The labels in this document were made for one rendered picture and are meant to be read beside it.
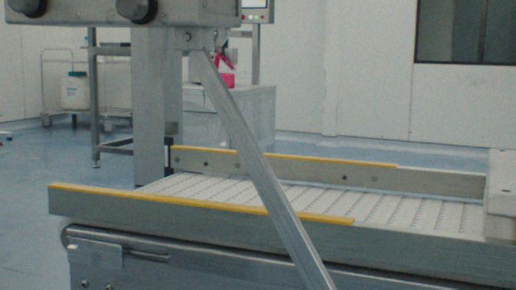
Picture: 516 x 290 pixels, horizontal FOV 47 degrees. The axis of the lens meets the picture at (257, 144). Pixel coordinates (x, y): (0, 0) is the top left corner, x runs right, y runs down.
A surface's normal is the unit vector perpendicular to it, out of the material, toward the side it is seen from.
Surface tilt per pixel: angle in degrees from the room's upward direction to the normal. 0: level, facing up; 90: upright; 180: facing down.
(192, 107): 90
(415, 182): 90
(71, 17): 90
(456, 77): 90
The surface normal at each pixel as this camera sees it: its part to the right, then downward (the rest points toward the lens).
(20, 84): 0.90, 0.09
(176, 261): -0.36, 0.15
